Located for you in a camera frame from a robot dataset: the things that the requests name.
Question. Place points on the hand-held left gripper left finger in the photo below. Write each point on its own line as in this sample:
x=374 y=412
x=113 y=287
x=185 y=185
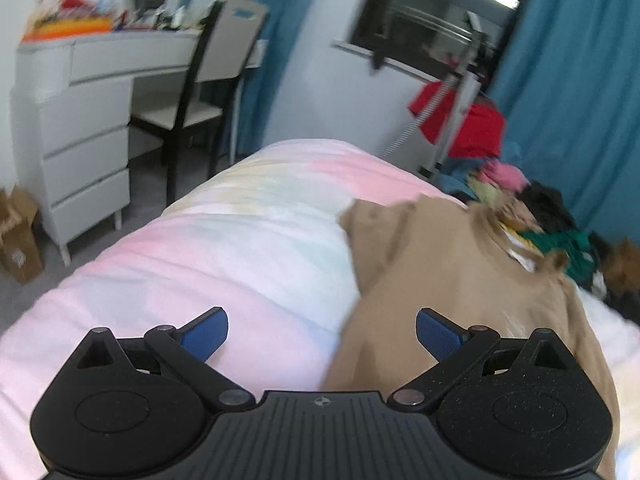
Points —
x=207 y=334

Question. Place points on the group of small bottles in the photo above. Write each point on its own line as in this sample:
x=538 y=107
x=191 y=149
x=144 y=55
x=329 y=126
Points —
x=160 y=17

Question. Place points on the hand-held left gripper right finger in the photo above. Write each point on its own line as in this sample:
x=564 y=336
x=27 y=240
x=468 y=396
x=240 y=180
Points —
x=437 y=334

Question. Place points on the dark window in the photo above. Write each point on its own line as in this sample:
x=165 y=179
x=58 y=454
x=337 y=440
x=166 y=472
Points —
x=425 y=15

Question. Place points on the orange box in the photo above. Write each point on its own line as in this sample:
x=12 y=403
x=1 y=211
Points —
x=70 y=27

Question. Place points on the open cardboard box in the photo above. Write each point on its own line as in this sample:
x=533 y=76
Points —
x=20 y=240

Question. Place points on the narrow blue curtain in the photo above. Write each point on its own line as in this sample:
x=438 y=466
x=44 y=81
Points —
x=285 y=60

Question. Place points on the brown box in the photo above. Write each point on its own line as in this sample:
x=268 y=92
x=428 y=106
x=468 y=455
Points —
x=625 y=265

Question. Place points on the pile of colourful clothes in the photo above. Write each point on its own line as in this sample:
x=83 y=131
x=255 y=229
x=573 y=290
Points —
x=550 y=210

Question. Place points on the white dresser desk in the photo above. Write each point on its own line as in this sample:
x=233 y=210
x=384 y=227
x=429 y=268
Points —
x=85 y=145

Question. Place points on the black and beige chair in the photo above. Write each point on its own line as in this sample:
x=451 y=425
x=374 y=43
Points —
x=225 y=45

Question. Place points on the wide blue curtain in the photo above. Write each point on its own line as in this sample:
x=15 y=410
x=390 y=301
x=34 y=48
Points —
x=575 y=85

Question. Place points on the red garment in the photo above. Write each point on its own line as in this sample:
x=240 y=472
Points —
x=480 y=130

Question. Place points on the tan shirt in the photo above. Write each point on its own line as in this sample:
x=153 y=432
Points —
x=430 y=270

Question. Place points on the white metal clothes rack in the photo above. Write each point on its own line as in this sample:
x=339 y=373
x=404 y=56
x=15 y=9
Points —
x=467 y=90

